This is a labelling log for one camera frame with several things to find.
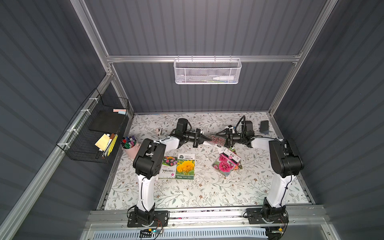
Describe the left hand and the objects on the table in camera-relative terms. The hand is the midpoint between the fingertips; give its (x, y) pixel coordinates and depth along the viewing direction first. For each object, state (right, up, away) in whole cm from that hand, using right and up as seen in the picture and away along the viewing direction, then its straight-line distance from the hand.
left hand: (211, 142), depth 81 cm
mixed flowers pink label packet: (-25, -17, +10) cm, 32 cm away
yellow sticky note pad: (-52, +1, -12) cm, 54 cm away
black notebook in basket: (-55, +11, -4) cm, 56 cm away
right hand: (+4, +1, +7) cm, 8 cm away
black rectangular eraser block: (+42, +8, +27) cm, 50 cm away
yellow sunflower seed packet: (-15, -16, +10) cm, 24 cm away
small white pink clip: (-36, +6, +26) cm, 45 cm away
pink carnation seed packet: (+12, -14, +12) cm, 22 cm away
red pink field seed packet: (+6, +1, +6) cm, 9 cm away
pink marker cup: (-47, -3, +5) cm, 47 cm away
